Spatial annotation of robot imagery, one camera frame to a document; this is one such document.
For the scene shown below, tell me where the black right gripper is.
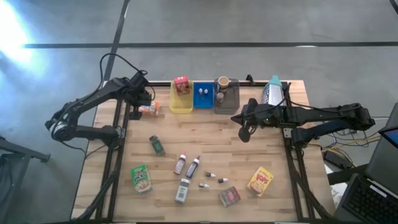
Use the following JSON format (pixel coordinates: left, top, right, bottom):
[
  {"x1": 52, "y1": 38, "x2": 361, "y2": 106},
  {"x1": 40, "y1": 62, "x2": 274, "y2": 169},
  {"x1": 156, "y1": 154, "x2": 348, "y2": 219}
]
[{"x1": 230, "y1": 98, "x2": 266, "y2": 144}]

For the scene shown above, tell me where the orange Mini-Wheats cereal box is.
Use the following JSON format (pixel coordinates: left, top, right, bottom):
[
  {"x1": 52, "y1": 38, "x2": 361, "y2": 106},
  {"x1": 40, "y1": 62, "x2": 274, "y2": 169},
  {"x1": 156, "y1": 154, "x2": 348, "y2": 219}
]
[{"x1": 138, "y1": 100, "x2": 161, "y2": 118}]

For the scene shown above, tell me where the small red cereal box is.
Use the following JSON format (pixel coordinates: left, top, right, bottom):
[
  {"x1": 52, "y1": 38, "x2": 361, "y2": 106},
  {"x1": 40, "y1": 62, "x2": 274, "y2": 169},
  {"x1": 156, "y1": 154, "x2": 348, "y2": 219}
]
[{"x1": 173, "y1": 75, "x2": 191, "y2": 96}]

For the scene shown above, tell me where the green spice bottle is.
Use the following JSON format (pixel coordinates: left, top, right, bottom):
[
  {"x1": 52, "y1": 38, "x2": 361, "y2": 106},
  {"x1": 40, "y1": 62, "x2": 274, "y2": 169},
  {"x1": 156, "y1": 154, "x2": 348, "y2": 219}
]
[{"x1": 149, "y1": 134, "x2": 167, "y2": 157}]

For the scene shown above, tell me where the pink-capped food colouring bottle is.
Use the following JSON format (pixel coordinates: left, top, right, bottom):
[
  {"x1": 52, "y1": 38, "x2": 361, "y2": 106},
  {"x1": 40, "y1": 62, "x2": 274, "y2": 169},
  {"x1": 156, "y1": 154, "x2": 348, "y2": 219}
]
[{"x1": 174, "y1": 151, "x2": 187, "y2": 176}]

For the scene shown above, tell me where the grey translucent plastic bin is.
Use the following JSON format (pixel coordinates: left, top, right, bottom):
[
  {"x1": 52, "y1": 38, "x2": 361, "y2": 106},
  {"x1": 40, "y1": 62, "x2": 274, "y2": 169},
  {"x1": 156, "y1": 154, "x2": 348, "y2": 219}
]
[{"x1": 213, "y1": 77, "x2": 241, "y2": 115}]

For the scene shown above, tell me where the yellow plastic bin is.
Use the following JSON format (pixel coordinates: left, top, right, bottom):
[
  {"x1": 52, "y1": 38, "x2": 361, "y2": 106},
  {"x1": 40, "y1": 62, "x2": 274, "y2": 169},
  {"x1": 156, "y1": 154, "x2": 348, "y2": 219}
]
[{"x1": 168, "y1": 79, "x2": 194, "y2": 114}]

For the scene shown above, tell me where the teal metal box grater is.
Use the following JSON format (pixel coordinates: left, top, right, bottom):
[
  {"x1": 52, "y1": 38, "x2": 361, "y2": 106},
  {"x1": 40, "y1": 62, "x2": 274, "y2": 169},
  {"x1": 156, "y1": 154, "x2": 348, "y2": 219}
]
[{"x1": 260, "y1": 75, "x2": 287, "y2": 108}]

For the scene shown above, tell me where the blue plastic bin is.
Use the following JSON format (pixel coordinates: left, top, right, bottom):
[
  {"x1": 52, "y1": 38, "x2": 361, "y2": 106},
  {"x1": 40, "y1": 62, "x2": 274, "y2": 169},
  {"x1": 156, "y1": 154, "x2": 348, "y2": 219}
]
[{"x1": 192, "y1": 81, "x2": 215, "y2": 110}]

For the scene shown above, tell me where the yellow Corn Pops box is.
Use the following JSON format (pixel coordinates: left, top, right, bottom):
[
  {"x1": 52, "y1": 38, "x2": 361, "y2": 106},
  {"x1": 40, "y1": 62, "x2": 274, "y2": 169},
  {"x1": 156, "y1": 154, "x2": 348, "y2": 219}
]
[{"x1": 246, "y1": 166, "x2": 274, "y2": 197}]

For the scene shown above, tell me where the purple-capped food colouring bottle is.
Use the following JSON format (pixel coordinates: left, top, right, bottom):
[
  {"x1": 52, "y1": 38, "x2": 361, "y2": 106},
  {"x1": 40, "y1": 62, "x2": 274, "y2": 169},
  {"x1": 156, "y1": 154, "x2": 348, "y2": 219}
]
[{"x1": 185, "y1": 156, "x2": 201, "y2": 179}]

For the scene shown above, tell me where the gold spice tin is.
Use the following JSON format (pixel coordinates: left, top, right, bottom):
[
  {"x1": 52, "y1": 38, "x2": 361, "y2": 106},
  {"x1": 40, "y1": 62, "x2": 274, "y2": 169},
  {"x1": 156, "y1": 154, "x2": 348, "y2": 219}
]
[{"x1": 217, "y1": 185, "x2": 241, "y2": 208}]

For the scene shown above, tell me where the green Apple Jacks box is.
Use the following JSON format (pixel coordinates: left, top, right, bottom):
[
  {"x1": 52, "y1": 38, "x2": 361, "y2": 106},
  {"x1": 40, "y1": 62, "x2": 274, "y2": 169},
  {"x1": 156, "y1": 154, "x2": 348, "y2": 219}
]
[{"x1": 130, "y1": 164, "x2": 153, "y2": 194}]

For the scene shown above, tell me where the black power brick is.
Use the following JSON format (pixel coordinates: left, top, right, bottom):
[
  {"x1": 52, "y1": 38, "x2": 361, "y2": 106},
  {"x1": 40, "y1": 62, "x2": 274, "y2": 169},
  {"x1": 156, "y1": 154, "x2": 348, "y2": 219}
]
[{"x1": 323, "y1": 151, "x2": 346, "y2": 170}]

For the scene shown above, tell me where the white paper scrap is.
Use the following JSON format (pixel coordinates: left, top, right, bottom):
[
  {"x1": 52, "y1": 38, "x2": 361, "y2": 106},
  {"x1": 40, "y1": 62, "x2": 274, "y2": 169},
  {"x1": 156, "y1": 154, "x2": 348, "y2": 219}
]
[{"x1": 328, "y1": 182, "x2": 348, "y2": 210}]

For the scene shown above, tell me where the black floor stand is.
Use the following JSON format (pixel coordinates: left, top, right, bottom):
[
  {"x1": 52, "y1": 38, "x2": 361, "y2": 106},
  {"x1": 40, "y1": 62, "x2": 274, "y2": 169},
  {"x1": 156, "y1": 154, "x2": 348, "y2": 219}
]
[{"x1": 0, "y1": 136, "x2": 51, "y2": 224}]

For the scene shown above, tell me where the dark grey laptop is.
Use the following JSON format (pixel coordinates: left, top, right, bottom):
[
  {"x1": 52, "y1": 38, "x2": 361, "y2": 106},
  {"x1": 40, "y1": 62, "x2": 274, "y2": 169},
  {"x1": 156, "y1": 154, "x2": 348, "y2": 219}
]
[{"x1": 334, "y1": 102, "x2": 398, "y2": 224}]

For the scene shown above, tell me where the blue lit screen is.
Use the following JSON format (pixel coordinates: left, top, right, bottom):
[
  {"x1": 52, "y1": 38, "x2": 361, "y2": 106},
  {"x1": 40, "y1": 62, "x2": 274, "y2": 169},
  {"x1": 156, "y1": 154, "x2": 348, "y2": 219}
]
[{"x1": 378, "y1": 126, "x2": 398, "y2": 149}]

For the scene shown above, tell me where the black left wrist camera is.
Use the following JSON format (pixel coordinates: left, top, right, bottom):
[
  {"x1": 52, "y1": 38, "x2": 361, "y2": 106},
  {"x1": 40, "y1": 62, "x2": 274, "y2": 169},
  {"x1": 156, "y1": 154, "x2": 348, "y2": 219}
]
[{"x1": 132, "y1": 70, "x2": 150, "y2": 90}]

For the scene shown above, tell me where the black aluminium table frame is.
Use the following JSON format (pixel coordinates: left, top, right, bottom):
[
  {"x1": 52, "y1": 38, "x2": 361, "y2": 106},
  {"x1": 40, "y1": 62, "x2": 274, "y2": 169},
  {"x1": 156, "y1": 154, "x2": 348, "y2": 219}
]
[{"x1": 74, "y1": 74, "x2": 335, "y2": 223}]

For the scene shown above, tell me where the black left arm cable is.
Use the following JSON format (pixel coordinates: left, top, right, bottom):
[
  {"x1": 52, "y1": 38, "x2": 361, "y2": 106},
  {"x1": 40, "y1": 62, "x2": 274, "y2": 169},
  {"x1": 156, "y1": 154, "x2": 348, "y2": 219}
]
[{"x1": 98, "y1": 52, "x2": 156, "y2": 101}]

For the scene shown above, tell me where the thin black floor cable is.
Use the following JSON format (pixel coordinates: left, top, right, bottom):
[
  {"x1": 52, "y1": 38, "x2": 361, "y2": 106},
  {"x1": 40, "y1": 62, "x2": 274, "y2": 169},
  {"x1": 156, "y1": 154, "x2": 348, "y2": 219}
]
[{"x1": 57, "y1": 140, "x2": 86, "y2": 156}]

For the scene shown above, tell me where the yellow cable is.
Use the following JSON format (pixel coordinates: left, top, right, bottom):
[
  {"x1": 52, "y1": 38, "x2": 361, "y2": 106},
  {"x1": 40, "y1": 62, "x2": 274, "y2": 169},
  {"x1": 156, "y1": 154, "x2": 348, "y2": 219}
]
[{"x1": 323, "y1": 136, "x2": 382, "y2": 156}]

